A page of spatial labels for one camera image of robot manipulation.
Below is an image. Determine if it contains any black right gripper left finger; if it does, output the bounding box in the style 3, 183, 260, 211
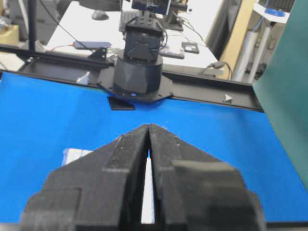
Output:
21, 125, 149, 231

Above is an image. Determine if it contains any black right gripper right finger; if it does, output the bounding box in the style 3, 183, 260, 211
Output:
149, 124, 266, 231

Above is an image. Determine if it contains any blue white checked towel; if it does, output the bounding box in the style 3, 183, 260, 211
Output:
62, 148, 155, 224

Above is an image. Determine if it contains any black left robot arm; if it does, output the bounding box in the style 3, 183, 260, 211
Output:
97, 0, 173, 103

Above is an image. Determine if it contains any blue table cloth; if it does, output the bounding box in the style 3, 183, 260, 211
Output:
0, 73, 308, 223

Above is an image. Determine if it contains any dark green backdrop sheet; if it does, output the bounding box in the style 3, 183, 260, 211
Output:
253, 0, 308, 186

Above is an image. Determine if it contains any white desk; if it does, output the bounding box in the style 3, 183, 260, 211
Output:
47, 0, 228, 76

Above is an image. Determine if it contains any black square device on desk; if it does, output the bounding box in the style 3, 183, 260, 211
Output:
181, 42, 200, 54

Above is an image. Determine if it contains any blue smartphone on desk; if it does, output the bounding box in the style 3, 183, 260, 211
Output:
73, 41, 112, 50

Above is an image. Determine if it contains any black computer mouse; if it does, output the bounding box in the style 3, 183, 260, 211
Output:
91, 10, 109, 21

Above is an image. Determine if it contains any black aluminium frame rail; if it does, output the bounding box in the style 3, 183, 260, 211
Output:
0, 45, 263, 112

